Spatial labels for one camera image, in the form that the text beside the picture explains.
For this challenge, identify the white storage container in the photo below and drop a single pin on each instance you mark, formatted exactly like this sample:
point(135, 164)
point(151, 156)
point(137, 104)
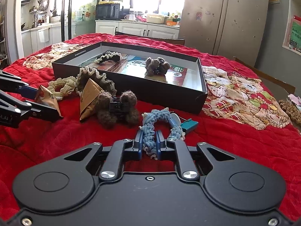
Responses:
point(156, 19)

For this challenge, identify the white wall shelf unit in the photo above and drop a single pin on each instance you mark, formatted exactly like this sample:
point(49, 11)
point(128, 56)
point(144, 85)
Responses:
point(293, 9)

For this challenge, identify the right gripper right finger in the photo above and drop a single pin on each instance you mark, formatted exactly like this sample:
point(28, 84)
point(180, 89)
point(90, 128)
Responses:
point(177, 151)

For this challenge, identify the brown cream-trim scrunchie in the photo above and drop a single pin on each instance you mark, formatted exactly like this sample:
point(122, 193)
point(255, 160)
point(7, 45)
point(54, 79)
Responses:
point(100, 79)

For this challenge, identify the colourful book in box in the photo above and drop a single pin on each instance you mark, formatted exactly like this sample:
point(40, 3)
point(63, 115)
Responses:
point(135, 66)

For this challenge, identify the brown paper pyramid packet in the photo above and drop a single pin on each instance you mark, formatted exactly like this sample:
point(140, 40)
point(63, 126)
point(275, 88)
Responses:
point(46, 97)

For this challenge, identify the white mug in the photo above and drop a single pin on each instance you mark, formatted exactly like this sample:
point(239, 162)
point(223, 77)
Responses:
point(130, 17)

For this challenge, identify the white kitchen cabinet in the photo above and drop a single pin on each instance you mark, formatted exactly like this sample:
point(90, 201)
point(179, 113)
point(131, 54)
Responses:
point(137, 28)

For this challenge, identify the red printed quilt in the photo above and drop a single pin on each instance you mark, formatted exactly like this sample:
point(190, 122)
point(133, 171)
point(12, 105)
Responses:
point(36, 141)

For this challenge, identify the blue knitted scrunchie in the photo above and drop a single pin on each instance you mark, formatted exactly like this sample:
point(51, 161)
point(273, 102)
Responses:
point(157, 127)

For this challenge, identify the black microwave oven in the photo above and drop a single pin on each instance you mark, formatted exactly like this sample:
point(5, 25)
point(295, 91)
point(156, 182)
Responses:
point(107, 11)

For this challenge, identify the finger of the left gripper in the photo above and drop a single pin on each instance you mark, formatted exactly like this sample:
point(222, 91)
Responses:
point(27, 91)
point(48, 114)

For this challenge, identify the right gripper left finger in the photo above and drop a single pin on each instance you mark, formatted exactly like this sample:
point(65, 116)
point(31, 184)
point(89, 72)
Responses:
point(121, 152)

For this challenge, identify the black white-trim scrunchie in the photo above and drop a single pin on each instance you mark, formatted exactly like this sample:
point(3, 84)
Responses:
point(108, 56)

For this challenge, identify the brown beaded coaster mat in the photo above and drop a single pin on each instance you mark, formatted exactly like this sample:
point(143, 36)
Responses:
point(291, 110)

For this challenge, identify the silver double-door refrigerator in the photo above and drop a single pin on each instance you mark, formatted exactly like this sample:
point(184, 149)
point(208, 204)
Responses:
point(229, 28)

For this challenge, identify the cream braided scrunchie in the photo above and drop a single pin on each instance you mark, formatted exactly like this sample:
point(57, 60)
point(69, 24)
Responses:
point(62, 87)

